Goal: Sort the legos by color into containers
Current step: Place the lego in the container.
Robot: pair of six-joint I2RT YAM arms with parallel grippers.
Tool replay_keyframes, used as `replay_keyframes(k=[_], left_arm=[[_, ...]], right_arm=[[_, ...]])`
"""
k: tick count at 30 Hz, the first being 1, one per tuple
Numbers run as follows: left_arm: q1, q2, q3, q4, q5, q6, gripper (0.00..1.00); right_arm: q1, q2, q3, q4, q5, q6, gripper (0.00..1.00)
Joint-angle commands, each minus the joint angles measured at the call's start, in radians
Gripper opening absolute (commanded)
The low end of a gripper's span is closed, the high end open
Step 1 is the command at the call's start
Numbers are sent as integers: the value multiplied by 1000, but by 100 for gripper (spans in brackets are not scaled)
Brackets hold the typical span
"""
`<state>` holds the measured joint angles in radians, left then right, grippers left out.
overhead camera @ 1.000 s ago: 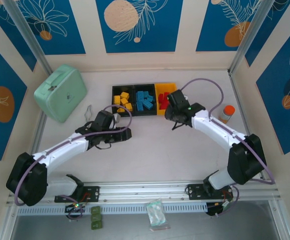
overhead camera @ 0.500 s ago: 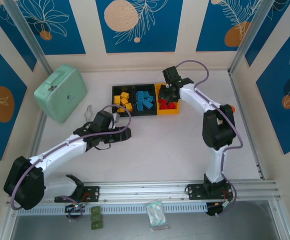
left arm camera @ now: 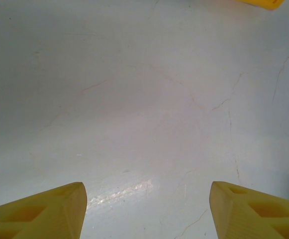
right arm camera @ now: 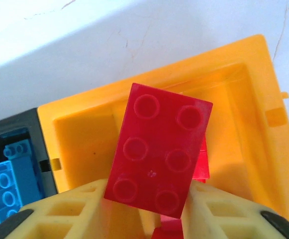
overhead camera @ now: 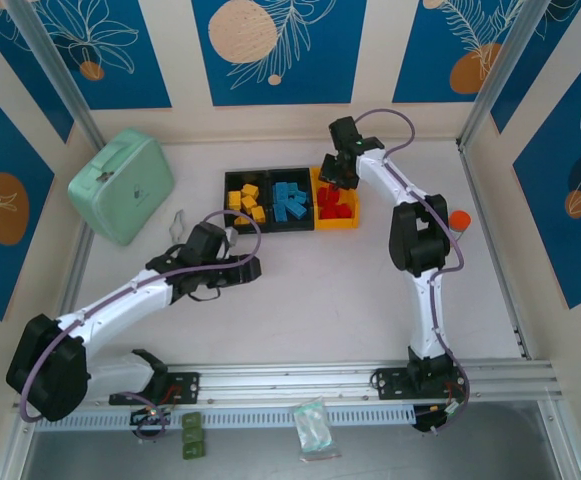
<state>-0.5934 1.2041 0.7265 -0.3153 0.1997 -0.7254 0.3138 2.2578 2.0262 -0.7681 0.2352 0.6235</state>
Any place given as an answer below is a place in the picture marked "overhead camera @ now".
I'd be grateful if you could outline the yellow plastic bin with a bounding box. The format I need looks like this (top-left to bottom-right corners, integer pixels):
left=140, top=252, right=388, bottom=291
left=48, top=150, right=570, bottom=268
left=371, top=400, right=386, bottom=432
left=309, top=167, right=361, bottom=231

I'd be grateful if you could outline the metal cookie cutter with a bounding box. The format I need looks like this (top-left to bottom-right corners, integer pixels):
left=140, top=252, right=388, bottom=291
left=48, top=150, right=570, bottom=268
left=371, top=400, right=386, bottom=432
left=168, top=207, right=190, bottom=247

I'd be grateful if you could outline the orange capped bottle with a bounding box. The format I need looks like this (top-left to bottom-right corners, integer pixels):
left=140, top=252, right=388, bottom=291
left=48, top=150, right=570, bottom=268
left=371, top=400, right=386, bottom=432
left=448, top=209, right=473, bottom=235

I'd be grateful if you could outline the mint green carry case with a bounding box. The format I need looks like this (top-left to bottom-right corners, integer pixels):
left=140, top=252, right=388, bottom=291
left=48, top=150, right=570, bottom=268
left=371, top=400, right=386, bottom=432
left=66, top=127, right=176, bottom=247

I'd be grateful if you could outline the clear plastic bag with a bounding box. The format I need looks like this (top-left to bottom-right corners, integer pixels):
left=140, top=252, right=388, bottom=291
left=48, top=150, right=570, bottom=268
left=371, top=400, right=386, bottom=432
left=292, top=397, right=344, bottom=461

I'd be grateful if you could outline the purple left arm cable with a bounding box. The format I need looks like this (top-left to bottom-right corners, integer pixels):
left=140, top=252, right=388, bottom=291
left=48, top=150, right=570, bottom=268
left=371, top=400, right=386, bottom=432
left=18, top=209, right=264, bottom=442

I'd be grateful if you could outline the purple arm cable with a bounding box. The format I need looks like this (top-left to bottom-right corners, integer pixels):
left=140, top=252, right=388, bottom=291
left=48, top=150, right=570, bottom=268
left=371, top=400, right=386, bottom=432
left=18, top=209, right=264, bottom=442
left=355, top=107, right=471, bottom=437

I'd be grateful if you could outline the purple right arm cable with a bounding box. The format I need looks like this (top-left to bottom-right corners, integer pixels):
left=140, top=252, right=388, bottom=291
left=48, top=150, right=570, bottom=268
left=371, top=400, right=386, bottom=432
left=355, top=107, right=471, bottom=437

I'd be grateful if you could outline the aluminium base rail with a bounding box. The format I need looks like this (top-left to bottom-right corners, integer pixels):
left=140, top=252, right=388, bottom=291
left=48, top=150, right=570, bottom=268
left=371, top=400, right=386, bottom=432
left=87, top=359, right=556, bottom=409

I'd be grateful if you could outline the white slotted cable duct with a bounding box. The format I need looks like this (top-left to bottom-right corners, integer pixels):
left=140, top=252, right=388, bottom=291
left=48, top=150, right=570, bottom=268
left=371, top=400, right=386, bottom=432
left=67, top=405, right=416, bottom=431

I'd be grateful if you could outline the small circuit board with wires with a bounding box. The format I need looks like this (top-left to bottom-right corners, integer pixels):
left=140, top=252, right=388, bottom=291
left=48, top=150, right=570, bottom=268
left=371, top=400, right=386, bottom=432
left=128, top=403, right=172, bottom=442
left=413, top=402, right=464, bottom=437

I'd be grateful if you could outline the aluminium frame post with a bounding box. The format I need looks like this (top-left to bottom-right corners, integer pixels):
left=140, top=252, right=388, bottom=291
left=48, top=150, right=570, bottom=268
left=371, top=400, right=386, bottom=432
left=457, top=0, right=554, bottom=151
left=4, top=0, right=106, bottom=149

